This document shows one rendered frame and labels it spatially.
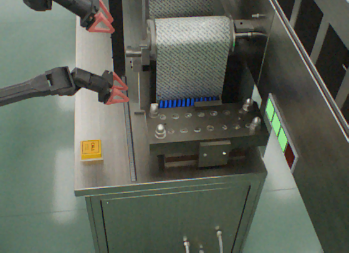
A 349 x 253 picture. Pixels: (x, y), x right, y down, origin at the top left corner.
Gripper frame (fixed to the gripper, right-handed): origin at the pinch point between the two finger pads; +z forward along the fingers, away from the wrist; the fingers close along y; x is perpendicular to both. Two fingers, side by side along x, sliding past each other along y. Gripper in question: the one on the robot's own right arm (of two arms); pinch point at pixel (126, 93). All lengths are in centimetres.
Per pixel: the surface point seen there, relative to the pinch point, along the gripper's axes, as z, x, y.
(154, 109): 7.6, 4.4, 8.7
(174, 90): 14.1, 9.2, 0.8
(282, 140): 30, 32, 37
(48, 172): 15, -116, -52
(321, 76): 17, 56, 41
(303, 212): 136, -43, -8
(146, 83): 7.8, 1.8, -7.2
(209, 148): 24.7, 7.8, 22.6
